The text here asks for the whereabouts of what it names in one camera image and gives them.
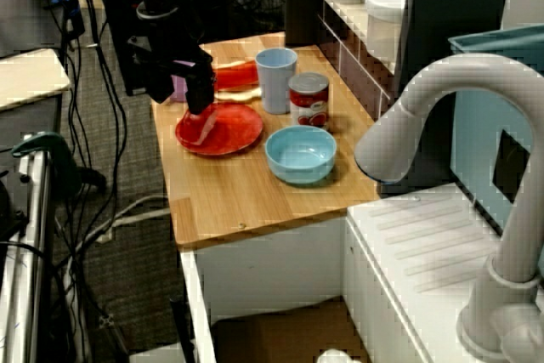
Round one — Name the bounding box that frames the brown cardboard sheet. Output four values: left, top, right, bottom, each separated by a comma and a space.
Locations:
211, 299, 371, 363

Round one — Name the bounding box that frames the dark tiled backsplash shelf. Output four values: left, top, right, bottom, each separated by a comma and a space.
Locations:
285, 0, 399, 122

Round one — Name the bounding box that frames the black computer tower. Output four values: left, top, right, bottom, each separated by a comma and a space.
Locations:
96, 0, 233, 97

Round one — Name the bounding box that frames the red toy pepper half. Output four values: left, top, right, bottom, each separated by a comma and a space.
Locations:
182, 106, 220, 146

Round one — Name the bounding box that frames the purple plastic mug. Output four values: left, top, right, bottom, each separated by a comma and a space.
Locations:
169, 73, 190, 104

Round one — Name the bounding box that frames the grey floor cable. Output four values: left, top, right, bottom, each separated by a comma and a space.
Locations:
63, 193, 171, 262

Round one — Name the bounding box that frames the light blue plastic bowl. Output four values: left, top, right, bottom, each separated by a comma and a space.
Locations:
264, 125, 338, 187

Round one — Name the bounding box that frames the red plastic plate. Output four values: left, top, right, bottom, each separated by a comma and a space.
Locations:
174, 101, 265, 156

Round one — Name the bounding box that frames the orange toy sausage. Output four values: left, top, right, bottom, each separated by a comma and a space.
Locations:
212, 62, 260, 90

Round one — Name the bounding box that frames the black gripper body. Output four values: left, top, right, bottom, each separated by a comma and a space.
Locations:
126, 9, 214, 84

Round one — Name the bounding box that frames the cream side table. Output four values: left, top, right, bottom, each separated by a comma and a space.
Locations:
0, 48, 72, 111

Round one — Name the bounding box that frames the wide white lidded jar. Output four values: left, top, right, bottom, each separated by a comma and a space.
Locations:
364, 0, 410, 62

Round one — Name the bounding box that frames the white toy piece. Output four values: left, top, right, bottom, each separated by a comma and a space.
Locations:
317, 349, 354, 363

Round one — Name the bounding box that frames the pale blue plastic cup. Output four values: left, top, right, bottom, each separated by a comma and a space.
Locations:
254, 47, 299, 116

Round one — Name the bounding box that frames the toy tomato can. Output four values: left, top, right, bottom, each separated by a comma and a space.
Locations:
288, 71, 331, 130

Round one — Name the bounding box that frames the aluminium frame rail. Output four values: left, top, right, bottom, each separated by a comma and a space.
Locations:
0, 148, 54, 363

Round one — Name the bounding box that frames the grey toy faucet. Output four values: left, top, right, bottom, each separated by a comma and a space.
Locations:
354, 53, 544, 362

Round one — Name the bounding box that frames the dark slanted panel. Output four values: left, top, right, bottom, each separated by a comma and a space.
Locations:
393, 0, 515, 103

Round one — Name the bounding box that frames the black metal post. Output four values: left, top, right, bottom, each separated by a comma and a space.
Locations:
168, 292, 197, 363

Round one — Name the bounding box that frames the black hanging cable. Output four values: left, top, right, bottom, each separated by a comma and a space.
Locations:
63, 0, 129, 262

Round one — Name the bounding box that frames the teal plastic bin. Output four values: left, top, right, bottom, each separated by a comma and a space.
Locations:
448, 25, 544, 232

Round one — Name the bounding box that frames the white toy sink unit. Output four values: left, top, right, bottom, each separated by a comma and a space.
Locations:
180, 182, 544, 363

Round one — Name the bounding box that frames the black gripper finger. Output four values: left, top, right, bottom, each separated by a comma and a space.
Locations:
185, 71, 217, 116
145, 74, 176, 105

